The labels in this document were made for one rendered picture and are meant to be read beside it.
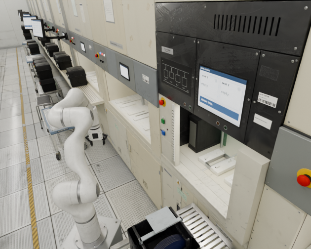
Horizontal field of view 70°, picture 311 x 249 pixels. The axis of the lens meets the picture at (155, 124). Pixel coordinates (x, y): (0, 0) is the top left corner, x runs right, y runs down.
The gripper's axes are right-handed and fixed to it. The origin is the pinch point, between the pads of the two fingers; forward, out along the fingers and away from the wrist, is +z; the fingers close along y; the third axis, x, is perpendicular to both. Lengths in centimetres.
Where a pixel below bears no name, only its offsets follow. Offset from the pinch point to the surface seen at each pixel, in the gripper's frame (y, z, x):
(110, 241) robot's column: 12, 25, -65
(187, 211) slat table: 61, 25, -51
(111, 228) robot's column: 12, 25, -57
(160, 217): 41, -7, -77
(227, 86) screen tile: 75, -62, -57
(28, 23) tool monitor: -188, -62, 385
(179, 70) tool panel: 60, -61, -25
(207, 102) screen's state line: 70, -50, -46
